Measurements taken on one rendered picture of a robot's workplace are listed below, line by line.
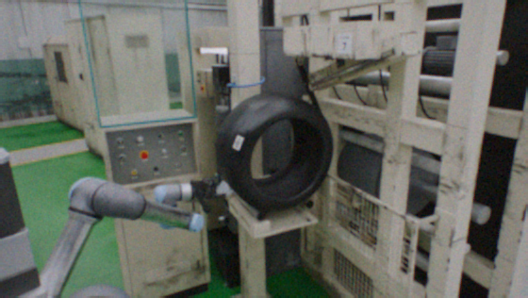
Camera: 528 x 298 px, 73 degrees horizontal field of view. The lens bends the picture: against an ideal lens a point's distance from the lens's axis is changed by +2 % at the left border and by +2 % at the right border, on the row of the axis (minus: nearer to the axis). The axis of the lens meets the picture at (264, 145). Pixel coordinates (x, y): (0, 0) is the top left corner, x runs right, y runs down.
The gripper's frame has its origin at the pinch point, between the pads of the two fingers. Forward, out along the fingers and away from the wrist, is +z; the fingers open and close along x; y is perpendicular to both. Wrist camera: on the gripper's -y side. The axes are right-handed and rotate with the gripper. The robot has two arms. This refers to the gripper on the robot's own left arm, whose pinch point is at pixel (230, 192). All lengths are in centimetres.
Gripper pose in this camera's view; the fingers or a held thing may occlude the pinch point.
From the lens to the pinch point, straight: 172.3
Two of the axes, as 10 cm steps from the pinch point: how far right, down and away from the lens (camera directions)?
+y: 0.9, -9.7, -2.3
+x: -4.2, -2.5, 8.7
